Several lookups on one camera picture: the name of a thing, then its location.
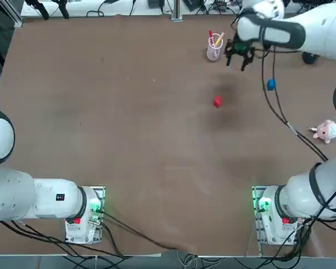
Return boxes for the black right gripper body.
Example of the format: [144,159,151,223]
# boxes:
[232,39,255,56]

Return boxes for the clear pink plastic cup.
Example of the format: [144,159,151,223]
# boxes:
[206,33,224,62]

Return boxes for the yellow pen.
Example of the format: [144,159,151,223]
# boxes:
[214,32,226,48]

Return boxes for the power strip red switches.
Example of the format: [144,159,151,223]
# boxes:
[212,0,231,12]

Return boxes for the black pen cup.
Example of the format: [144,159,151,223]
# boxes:
[301,52,318,65]

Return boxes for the pink plush toy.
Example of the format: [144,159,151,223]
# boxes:
[307,119,336,144]

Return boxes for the black tripod leg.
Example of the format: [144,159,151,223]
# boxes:
[53,0,70,19]
[26,0,50,20]

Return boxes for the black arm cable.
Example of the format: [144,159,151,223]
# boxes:
[271,46,330,163]
[259,16,330,163]

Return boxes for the aluminium frame post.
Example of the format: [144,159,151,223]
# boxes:
[170,0,183,22]

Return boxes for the black base cable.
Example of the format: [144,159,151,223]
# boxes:
[99,210,185,252]

